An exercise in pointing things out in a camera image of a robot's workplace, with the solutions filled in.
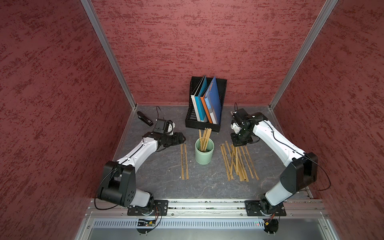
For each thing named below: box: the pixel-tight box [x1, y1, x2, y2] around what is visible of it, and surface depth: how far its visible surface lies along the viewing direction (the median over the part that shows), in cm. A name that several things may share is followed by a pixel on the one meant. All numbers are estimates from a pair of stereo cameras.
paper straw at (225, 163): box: [219, 145, 231, 182], surface depth 91 cm
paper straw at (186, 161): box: [183, 143, 189, 180], surface depth 91 cm
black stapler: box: [137, 111, 154, 127], surface depth 113 cm
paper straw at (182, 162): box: [180, 143, 185, 180], surface depth 92 cm
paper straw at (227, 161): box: [222, 143, 234, 180], surface depth 92 cm
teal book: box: [194, 75, 208, 123], surface depth 93 cm
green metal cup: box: [194, 138, 215, 165], surface depth 87 cm
